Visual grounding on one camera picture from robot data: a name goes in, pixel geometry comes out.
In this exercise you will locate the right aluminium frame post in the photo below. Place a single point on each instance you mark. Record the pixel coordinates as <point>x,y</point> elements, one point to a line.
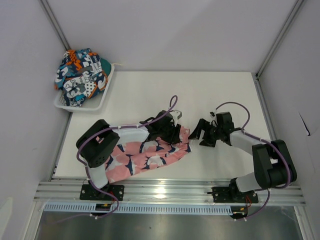
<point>286,26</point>

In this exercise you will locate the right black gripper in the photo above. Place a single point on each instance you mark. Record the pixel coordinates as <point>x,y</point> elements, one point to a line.
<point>203,124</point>

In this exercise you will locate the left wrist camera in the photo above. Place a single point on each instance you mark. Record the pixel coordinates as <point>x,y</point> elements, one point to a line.
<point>175,115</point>

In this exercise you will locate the aluminium mounting rail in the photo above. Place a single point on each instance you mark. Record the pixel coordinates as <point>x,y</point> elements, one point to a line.
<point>163,191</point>

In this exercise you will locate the left aluminium frame post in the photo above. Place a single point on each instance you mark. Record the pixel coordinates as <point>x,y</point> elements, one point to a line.
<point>54,23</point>

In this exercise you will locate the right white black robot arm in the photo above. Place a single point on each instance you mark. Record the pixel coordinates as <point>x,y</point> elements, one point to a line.
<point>272,163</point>

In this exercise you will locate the white plastic basket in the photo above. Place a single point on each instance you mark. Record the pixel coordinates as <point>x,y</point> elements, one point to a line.
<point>91,106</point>

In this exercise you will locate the pink shark print shorts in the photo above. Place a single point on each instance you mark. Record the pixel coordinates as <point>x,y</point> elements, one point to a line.
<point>134,158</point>

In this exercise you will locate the slotted white cable duct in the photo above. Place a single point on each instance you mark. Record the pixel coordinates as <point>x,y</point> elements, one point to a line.
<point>127,208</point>

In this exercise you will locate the aluminium frame post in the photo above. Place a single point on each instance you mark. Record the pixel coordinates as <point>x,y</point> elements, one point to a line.
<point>54,23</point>
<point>286,26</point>

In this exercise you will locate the blue patterned shorts pile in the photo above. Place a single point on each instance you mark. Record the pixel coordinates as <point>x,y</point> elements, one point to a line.
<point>82,75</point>

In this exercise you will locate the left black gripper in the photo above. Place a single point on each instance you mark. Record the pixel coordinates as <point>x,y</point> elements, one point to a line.
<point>174,137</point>

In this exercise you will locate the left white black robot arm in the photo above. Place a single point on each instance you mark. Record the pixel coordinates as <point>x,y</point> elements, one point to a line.
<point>96,145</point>

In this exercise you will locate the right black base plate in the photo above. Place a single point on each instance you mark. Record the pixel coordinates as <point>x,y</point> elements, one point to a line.
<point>224,194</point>

